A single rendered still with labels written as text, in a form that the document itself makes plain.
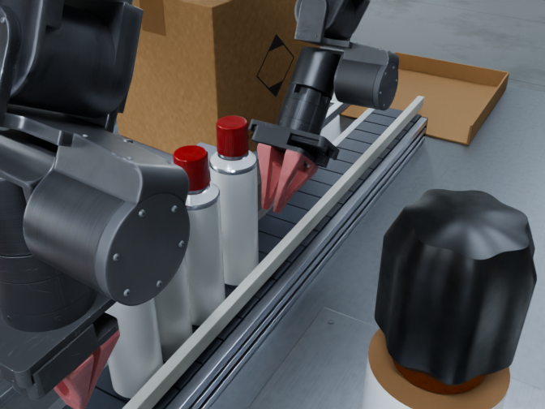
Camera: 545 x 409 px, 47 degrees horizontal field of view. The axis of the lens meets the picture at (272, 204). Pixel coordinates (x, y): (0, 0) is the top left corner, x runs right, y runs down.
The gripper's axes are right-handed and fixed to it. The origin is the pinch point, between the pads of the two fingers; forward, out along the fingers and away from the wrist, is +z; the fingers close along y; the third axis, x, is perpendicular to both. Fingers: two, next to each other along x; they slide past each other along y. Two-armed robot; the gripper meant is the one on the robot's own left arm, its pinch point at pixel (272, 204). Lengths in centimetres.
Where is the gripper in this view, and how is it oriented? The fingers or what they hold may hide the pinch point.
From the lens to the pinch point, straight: 77.6
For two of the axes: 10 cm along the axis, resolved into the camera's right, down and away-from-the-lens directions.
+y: 8.7, 2.6, -4.3
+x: 3.9, 1.9, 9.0
